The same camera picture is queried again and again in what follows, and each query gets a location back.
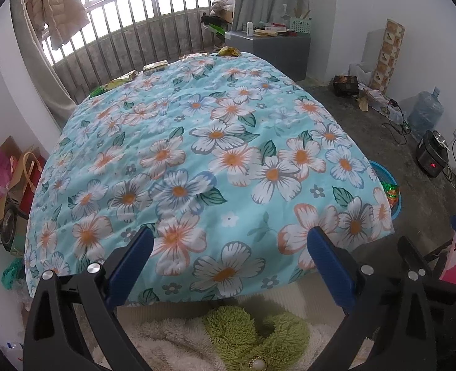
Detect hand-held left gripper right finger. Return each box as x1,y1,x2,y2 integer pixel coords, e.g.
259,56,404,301
306,226,441,371

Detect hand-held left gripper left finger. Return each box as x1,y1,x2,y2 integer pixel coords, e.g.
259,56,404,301
23,226,155,371

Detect blue plastic mesh basket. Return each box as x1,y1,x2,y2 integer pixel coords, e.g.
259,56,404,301
367,160,402,221

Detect black rice cooker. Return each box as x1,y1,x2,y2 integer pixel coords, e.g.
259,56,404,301
415,129,450,178

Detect green and white fluffy rug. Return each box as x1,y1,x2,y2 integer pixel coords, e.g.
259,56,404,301
92,278,376,371

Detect green plush flower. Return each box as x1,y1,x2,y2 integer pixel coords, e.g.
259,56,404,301
205,305,310,371

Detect green plastic bag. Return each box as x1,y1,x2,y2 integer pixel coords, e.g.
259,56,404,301
2,257,25,290

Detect blue water jug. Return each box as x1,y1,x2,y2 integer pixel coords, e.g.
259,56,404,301
406,87,444,142

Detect black round pot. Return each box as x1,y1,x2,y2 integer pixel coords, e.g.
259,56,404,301
0,207,29,254

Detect red paper bag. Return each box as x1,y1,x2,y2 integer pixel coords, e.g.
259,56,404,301
9,152,47,217

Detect floral light blue blanket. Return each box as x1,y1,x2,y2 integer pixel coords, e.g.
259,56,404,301
24,51,394,306

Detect cardboard scraps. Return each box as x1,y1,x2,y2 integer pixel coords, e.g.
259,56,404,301
355,87,391,113

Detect dark printed box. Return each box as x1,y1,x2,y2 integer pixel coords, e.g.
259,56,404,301
332,75,360,98

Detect gold and red snack packet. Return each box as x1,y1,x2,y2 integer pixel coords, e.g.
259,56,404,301
106,70,139,90

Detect tall patterned box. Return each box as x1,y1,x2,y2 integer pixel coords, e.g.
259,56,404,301
369,18,405,94

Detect gold foil snack packet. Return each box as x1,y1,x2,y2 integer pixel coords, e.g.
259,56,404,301
143,61,169,75

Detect white foam box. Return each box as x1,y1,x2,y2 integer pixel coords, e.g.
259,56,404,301
349,29,386,86

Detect beige curtain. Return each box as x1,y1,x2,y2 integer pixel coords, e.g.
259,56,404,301
9,0,78,132

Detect grey cabinet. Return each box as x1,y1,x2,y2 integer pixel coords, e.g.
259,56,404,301
225,31,312,82

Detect metal window railing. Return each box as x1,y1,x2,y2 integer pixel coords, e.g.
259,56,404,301
44,0,236,101

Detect mint perforated holder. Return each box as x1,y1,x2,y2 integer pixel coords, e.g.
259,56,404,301
290,17,312,36

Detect pile of papers and boxes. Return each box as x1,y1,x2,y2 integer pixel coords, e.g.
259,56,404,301
253,23,298,39

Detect beige padded jacket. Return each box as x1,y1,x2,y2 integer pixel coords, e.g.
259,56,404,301
21,0,90,51

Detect heap of clothes and cardboard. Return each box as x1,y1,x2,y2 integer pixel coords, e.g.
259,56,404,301
210,0,236,24

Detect black cable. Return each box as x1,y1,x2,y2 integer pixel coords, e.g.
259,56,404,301
381,98,412,136

